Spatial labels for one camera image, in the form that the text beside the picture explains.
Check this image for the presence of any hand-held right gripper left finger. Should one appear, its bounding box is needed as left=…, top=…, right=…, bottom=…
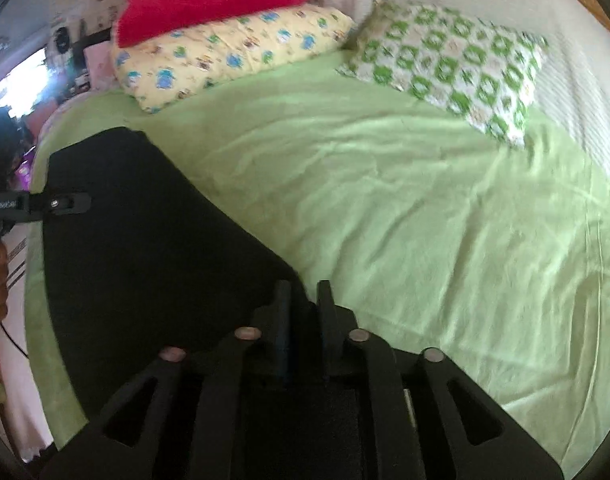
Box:
left=40, top=280, right=292, bottom=480

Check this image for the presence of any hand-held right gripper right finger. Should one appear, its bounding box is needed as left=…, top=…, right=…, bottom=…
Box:
left=317, top=280, right=566, bottom=480

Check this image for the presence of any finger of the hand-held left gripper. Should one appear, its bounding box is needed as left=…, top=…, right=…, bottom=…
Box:
left=28, top=191, right=92, bottom=217

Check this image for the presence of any black towel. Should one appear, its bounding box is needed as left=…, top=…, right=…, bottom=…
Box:
left=42, top=127, right=366, bottom=480

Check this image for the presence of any light green bed sheet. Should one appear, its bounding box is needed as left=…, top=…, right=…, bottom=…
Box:
left=24, top=52, right=610, bottom=476

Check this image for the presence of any bright window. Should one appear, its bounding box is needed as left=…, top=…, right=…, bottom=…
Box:
left=0, top=50, right=52, bottom=110

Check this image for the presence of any pink box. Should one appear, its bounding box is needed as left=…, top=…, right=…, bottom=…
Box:
left=84, top=42, right=114, bottom=92

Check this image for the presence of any yellow cartoon print pillow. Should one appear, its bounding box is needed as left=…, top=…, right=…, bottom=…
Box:
left=110, top=4, right=356, bottom=115

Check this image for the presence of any green white checkered pillow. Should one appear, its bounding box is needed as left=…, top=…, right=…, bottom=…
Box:
left=336, top=0, right=550, bottom=148

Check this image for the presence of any white striped bolster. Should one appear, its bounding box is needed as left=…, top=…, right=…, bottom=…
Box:
left=315, top=0, right=610, bottom=186

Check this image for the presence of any black cable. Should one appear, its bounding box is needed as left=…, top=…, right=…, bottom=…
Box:
left=0, top=322, right=30, bottom=361

